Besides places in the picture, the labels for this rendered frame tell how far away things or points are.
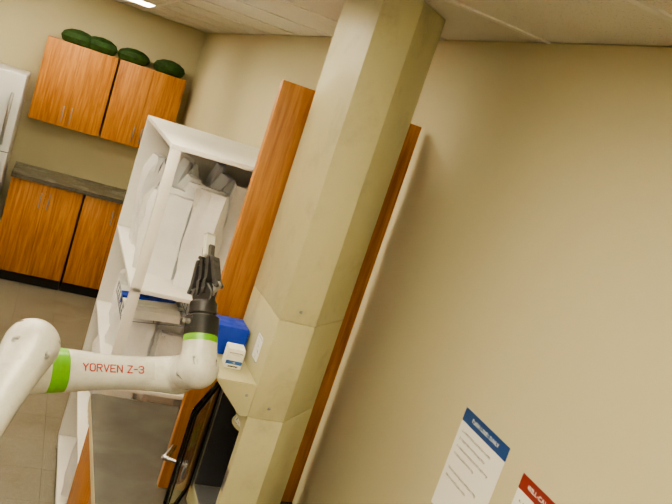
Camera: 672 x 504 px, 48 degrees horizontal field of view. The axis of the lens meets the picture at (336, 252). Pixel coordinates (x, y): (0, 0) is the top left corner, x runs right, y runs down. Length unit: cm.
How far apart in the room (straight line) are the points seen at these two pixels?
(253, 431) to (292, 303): 39
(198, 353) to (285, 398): 33
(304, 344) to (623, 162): 98
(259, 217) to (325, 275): 39
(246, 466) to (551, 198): 114
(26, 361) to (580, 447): 119
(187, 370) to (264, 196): 66
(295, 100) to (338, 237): 50
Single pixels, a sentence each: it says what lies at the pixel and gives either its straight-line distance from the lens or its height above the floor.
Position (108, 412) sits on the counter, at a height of 94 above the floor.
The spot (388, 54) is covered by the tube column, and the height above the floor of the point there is 248.
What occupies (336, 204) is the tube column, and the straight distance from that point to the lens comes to 204.
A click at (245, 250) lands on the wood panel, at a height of 180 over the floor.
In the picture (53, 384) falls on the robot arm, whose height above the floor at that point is 145.
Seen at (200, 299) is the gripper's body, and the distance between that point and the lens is 204.
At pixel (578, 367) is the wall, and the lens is 168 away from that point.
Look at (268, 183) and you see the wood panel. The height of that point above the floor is 202.
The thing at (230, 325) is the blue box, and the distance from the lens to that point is 228.
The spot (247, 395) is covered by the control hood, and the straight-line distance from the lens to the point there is 215.
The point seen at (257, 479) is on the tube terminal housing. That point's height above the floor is 122.
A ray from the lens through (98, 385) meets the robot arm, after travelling 204.
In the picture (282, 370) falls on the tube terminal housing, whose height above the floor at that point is 157.
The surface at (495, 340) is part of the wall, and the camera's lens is 193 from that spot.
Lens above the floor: 229
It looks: 10 degrees down
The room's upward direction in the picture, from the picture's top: 19 degrees clockwise
